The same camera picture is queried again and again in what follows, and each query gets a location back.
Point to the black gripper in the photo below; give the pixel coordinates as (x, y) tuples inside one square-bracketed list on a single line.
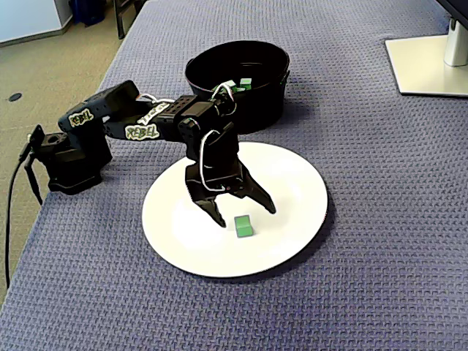
[(219, 180)]

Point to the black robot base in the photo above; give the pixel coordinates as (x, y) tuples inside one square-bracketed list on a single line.
[(73, 172)]

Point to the white round plate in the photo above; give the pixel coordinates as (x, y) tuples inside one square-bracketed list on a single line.
[(274, 237)]

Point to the black round metal container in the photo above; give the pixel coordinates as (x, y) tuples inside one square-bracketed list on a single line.
[(256, 113)]

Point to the blue woven table cloth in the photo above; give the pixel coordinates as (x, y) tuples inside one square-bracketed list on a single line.
[(365, 219)]

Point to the silver monitor stand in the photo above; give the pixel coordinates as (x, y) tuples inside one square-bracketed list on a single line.
[(420, 66)]

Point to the blue bin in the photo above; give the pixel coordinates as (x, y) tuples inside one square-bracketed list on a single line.
[(87, 11)]

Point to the black round floor cover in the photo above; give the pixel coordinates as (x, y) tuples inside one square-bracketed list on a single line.
[(15, 97)]

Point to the white cabinet panel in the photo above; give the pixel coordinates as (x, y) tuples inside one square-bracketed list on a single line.
[(22, 18)]

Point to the black chair frame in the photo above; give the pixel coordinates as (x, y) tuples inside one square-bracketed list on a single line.
[(122, 18)]

